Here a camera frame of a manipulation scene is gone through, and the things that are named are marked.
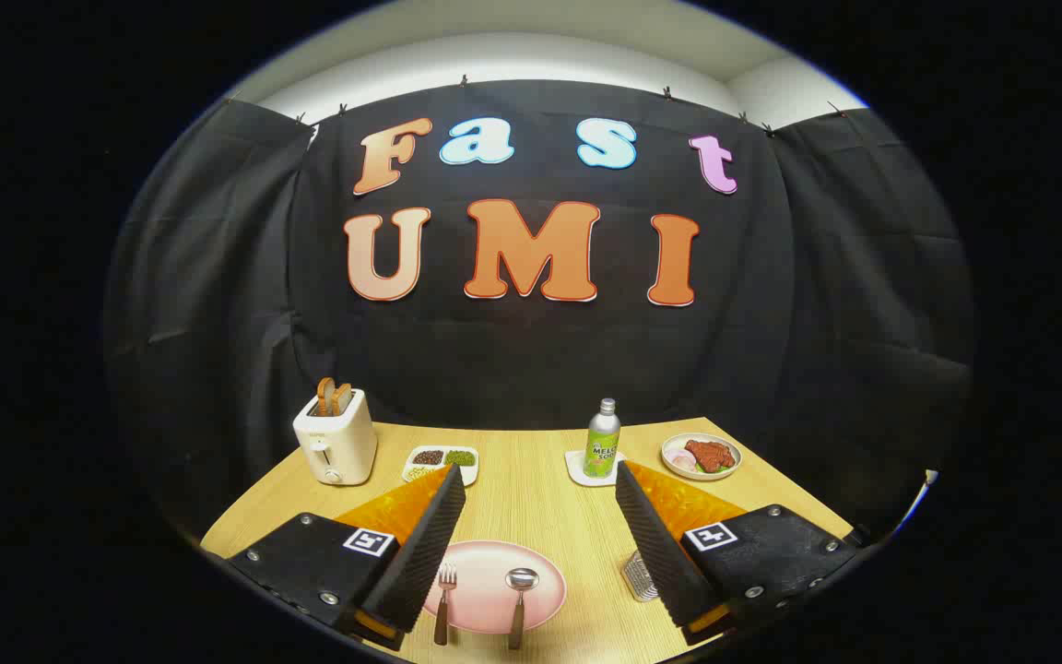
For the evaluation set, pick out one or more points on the white square coaster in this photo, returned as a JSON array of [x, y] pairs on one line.
[[574, 470]]

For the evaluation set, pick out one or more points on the white oval food plate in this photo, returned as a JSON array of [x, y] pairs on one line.
[[720, 472]]

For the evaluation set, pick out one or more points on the red-brown meat piece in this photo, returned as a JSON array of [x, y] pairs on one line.
[[711, 455]]

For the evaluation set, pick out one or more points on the brown toast slice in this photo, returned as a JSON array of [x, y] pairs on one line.
[[324, 395], [343, 398]]

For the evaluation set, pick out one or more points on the pink round plate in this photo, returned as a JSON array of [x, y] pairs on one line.
[[485, 576]]

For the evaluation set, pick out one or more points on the metal cutlery basket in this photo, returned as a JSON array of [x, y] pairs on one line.
[[639, 576]]

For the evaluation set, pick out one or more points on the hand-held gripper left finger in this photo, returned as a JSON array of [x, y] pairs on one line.
[[420, 553]]

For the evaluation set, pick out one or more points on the white divided dish with beans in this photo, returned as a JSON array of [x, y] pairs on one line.
[[439, 456]]

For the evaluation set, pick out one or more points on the green soda bottle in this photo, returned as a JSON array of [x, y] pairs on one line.
[[601, 447]]

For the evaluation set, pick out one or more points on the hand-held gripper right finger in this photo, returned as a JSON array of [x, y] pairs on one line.
[[655, 544]]

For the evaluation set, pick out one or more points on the pink ham slices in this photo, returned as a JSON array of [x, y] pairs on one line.
[[680, 458]]

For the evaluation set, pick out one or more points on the white toaster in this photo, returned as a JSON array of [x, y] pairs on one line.
[[347, 447]]

